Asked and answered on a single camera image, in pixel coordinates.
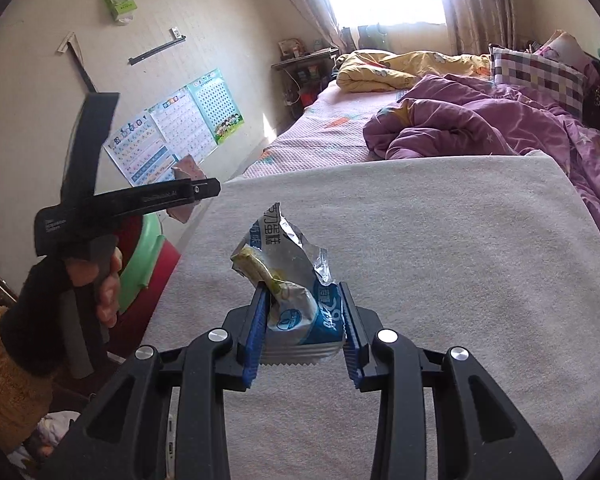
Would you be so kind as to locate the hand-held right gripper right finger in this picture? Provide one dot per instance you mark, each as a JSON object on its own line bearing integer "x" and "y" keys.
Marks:
{"x": 352, "y": 340}

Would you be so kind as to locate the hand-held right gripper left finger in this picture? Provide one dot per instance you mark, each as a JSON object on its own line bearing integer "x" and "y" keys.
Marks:
{"x": 256, "y": 340}

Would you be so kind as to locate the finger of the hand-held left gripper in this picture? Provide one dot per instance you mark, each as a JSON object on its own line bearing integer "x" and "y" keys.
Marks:
{"x": 155, "y": 197}

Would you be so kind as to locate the brown wrapper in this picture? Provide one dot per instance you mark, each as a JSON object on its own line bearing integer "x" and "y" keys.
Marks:
{"x": 187, "y": 170}

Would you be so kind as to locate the blue white wrapper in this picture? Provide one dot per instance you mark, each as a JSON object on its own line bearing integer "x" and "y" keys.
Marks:
{"x": 300, "y": 310}

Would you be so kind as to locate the green plastic bin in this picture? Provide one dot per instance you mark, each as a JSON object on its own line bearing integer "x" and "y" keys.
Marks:
{"x": 145, "y": 260}

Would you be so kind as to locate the person's left forearm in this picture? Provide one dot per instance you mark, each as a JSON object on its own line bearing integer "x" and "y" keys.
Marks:
{"x": 10, "y": 385}

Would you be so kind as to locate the person's left hand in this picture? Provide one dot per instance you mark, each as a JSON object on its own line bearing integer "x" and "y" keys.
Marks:
{"x": 107, "y": 300}

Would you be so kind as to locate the red stool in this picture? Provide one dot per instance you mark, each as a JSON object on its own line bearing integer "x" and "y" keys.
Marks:
{"x": 167, "y": 257}

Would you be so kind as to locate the bed with pink sheet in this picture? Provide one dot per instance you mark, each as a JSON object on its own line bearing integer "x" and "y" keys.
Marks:
{"x": 320, "y": 130}

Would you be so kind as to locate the red box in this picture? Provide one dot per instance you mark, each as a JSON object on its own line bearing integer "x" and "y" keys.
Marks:
{"x": 308, "y": 98}

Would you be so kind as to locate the dark side desk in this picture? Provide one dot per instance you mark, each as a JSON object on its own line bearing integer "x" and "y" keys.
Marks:
{"x": 305, "y": 60}

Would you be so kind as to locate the printed cloth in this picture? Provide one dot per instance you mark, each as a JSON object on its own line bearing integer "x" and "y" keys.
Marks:
{"x": 55, "y": 430}

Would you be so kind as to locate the dark bag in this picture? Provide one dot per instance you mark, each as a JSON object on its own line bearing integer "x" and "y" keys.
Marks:
{"x": 352, "y": 37}

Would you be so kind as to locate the purple duvet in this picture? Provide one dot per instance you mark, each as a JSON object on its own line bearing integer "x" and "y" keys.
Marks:
{"x": 480, "y": 120}

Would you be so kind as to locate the yellow duvet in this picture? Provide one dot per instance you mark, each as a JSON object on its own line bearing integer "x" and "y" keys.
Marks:
{"x": 380, "y": 72}

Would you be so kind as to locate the green bag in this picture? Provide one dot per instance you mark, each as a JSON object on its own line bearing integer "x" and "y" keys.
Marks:
{"x": 377, "y": 37}

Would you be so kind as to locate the checked pillow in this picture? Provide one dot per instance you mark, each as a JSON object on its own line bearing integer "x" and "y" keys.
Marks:
{"x": 535, "y": 72}

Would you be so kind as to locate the pink printed pillow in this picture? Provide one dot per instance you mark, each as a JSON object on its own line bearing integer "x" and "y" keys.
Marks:
{"x": 565, "y": 50}

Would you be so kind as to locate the black rod with white bracket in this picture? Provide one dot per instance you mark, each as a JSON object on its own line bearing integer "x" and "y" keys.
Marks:
{"x": 82, "y": 72}

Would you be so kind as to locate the white wall poster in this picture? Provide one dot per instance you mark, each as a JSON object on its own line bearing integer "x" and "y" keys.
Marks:
{"x": 180, "y": 120}

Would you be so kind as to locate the green wall poster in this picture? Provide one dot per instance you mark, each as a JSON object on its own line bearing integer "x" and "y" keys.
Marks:
{"x": 215, "y": 105}

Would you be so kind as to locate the black wall rail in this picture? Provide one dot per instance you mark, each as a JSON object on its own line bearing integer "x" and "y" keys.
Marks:
{"x": 155, "y": 51}

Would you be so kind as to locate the green wall box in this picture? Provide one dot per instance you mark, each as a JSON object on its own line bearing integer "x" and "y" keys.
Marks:
{"x": 119, "y": 0}

